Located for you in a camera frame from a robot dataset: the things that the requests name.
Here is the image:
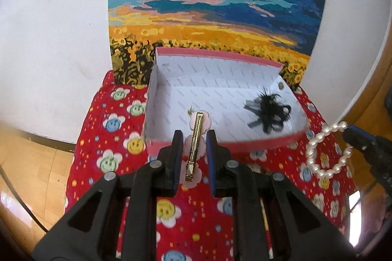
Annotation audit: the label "black cable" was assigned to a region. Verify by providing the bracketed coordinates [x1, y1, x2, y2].
[0, 164, 49, 233]

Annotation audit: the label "gold hair clip pink flowers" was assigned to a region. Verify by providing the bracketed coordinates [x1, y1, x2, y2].
[180, 110, 212, 188]

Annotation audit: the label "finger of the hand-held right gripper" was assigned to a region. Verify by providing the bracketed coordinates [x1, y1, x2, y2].
[351, 125, 392, 149]
[342, 129, 392, 188]

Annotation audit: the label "sunflower field painting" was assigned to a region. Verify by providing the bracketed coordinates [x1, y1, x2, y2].
[108, 0, 329, 90]

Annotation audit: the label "black feather hair accessory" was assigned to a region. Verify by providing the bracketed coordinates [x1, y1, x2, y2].
[244, 85, 292, 134]

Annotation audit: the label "red smiley flower cloth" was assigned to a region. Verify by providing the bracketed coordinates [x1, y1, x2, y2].
[64, 69, 357, 261]

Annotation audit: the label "white pearl bracelet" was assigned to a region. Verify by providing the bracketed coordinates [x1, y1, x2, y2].
[306, 122, 353, 179]

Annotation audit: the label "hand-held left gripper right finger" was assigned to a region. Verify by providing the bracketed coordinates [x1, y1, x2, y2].
[206, 130, 357, 261]

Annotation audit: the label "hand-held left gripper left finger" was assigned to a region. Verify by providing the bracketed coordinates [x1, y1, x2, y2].
[34, 130, 184, 261]

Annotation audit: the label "pink cardboard box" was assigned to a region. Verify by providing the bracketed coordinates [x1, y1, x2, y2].
[142, 47, 310, 157]

